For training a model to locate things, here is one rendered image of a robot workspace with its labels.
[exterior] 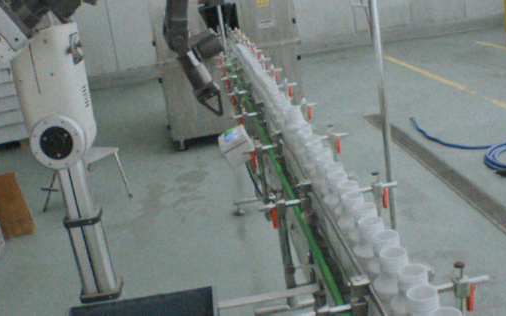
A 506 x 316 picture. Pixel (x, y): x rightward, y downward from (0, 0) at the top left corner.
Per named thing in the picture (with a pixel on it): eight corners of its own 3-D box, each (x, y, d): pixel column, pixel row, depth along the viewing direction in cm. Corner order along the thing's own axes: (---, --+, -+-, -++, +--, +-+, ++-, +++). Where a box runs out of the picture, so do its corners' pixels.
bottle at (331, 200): (365, 258, 117) (357, 176, 113) (335, 265, 117) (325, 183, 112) (355, 246, 123) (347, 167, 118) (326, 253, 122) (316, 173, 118)
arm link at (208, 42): (163, 29, 167) (169, 41, 160) (200, 8, 167) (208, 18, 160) (183, 63, 174) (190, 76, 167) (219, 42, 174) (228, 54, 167)
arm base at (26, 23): (36, 37, 154) (6, 1, 151) (60, 16, 154) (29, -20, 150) (28, 40, 146) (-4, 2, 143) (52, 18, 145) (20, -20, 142)
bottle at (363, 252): (403, 309, 98) (397, 215, 93) (385, 328, 93) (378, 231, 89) (371, 302, 102) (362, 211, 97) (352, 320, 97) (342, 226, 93)
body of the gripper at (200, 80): (216, 81, 176) (203, 58, 174) (217, 87, 167) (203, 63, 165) (196, 93, 177) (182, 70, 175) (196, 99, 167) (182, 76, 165)
